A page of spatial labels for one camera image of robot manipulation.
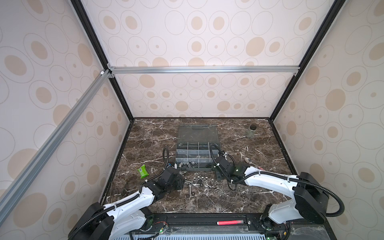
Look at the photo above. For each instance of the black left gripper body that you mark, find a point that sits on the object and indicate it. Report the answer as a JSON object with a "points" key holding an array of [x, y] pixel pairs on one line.
{"points": [[176, 185]]}

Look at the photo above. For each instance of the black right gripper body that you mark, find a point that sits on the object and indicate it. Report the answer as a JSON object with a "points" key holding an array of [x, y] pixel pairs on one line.
{"points": [[221, 176]]}

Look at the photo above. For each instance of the clear grey compartment organizer box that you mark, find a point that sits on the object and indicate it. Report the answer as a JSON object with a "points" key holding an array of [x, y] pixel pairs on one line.
{"points": [[193, 147]]}

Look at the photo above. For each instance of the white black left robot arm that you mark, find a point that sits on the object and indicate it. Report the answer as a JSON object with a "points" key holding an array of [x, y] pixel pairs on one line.
{"points": [[106, 222]]}

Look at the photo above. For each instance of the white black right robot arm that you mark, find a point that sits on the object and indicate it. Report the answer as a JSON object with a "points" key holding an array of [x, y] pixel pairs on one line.
{"points": [[307, 198]]}

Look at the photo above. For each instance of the green packet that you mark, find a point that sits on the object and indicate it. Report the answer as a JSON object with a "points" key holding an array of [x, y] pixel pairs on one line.
{"points": [[143, 172]]}

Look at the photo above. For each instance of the red marker pen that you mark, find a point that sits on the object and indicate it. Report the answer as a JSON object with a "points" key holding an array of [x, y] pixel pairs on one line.
{"points": [[232, 222]]}

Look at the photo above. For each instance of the spoon with pink handle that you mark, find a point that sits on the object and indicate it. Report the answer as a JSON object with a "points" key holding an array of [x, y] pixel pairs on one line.
{"points": [[249, 162]]}

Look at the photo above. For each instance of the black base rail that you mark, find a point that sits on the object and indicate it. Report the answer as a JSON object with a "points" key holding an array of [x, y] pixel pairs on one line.
{"points": [[204, 227]]}

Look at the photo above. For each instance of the horizontal aluminium frame bar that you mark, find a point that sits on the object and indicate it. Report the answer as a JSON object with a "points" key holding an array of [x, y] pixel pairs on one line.
{"points": [[205, 70]]}

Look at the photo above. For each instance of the diagonal aluminium frame bar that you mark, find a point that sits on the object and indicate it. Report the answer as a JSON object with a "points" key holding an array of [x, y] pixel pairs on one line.
{"points": [[34, 167]]}

